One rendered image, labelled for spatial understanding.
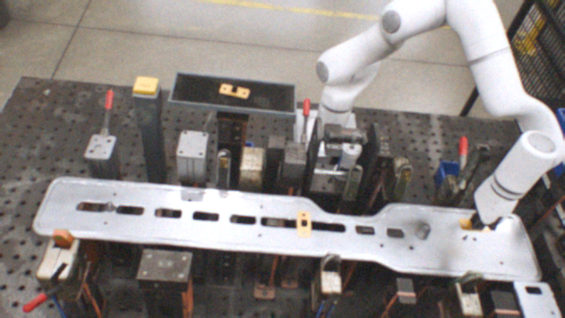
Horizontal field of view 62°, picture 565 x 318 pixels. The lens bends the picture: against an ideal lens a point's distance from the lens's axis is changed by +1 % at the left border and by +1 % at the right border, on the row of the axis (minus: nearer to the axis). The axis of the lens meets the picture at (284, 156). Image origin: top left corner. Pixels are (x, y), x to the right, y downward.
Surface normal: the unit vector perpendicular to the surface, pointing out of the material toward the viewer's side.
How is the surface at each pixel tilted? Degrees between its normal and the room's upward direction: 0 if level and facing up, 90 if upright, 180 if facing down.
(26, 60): 0
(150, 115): 90
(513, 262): 0
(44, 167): 0
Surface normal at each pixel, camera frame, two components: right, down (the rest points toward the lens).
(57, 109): 0.12, -0.65
